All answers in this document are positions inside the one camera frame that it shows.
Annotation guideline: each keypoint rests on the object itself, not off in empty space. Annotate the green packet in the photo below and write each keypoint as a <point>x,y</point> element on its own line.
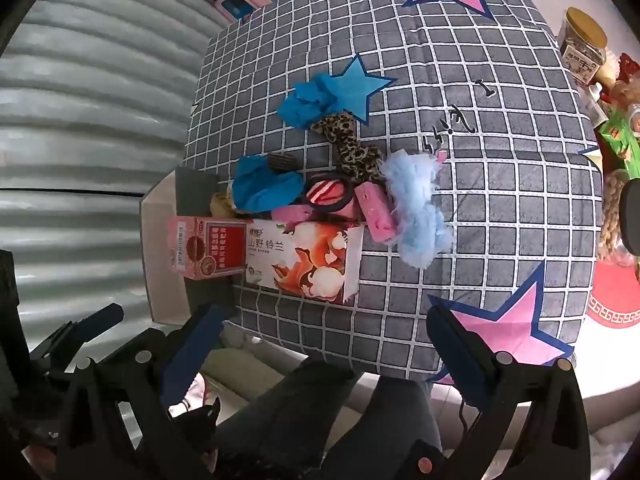
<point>620,137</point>

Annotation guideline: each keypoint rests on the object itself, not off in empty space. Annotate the pink carton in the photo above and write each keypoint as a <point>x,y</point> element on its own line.
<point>210,247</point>

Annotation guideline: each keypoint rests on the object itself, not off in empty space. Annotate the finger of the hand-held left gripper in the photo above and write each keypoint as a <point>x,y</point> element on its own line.
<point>102,317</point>

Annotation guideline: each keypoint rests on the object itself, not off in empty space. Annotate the glass jar with gold lid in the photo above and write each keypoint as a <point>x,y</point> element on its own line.
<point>582,45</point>

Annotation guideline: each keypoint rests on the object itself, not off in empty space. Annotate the grey checked blanket with stars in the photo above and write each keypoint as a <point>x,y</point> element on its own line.
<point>500,185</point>

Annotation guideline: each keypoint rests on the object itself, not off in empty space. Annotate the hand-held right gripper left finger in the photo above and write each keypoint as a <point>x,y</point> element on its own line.
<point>192,355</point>

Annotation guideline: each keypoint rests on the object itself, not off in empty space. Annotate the pink towel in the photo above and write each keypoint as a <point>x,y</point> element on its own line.
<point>295,214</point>
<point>377,215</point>

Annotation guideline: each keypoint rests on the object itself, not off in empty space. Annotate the person's left leg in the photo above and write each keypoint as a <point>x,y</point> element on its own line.
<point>280,420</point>

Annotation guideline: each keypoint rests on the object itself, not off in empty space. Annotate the cream seat cushion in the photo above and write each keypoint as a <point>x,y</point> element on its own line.
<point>240,365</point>

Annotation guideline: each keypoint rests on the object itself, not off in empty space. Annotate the pink and black sock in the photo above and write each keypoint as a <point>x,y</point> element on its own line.
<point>325,192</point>

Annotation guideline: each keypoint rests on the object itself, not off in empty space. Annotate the person's right leg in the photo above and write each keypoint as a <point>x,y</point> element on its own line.
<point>395,425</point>

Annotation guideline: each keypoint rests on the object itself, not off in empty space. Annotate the pale green curtain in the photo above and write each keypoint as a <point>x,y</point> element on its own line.
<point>75,110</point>

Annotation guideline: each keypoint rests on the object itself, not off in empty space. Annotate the light blue fluffy cloth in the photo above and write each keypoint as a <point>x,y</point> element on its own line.
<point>415,210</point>

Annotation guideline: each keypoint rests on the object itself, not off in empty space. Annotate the clear jar of nuts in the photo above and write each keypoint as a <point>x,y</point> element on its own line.
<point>612,220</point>

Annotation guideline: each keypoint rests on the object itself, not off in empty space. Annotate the floral print carton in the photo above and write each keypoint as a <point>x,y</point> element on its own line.
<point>310,265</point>

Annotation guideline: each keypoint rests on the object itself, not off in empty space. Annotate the person's leg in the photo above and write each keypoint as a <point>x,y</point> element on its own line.
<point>395,425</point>
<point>280,420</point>

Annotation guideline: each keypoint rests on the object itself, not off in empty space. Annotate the beige cloth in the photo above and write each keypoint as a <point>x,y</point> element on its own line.
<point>220,205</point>

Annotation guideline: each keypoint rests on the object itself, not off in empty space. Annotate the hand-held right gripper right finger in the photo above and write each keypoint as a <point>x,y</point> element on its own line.
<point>460,355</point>

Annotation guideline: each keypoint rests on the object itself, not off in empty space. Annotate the white storage box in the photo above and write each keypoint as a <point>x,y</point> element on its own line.
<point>160,285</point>

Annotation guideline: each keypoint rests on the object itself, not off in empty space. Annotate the leopard print cloth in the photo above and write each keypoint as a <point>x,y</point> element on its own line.
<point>345,150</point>

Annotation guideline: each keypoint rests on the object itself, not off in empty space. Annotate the red round tin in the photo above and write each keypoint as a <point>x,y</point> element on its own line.
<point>615,295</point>

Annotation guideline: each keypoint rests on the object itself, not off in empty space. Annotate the brown and purple knit sock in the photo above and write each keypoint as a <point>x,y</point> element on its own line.
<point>282,161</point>

